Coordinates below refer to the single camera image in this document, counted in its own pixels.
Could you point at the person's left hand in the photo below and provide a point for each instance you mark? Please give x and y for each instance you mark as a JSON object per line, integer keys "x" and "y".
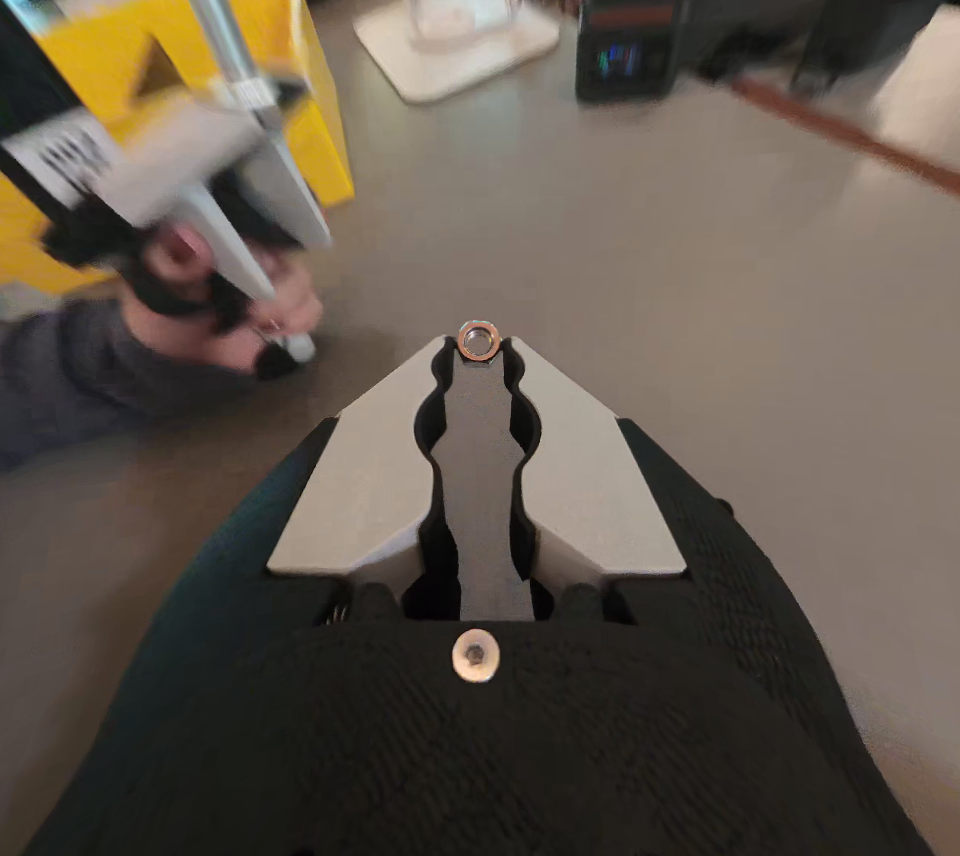
{"x": 292, "y": 304}

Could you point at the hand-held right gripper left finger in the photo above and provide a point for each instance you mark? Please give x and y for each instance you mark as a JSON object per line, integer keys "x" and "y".
{"x": 360, "y": 496}

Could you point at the person's left forearm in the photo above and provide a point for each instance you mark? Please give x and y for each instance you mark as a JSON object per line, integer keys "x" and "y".
{"x": 75, "y": 376}

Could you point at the black device box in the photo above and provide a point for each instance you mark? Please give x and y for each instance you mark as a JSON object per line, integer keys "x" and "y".
{"x": 862, "y": 30}

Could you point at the yellow plastic bin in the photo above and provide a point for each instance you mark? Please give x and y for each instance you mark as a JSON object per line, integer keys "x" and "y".
{"x": 90, "y": 53}

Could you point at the white board stand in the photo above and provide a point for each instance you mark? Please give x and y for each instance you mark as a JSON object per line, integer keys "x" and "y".
{"x": 465, "y": 45}

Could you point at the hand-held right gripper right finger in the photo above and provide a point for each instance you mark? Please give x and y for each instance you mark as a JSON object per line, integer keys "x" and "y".
{"x": 592, "y": 496}

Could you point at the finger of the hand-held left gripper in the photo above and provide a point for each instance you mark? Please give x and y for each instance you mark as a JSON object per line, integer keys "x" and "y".
{"x": 172, "y": 150}
{"x": 289, "y": 195}

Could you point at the silver hex nut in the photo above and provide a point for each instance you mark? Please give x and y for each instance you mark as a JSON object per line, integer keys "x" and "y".
{"x": 463, "y": 343}

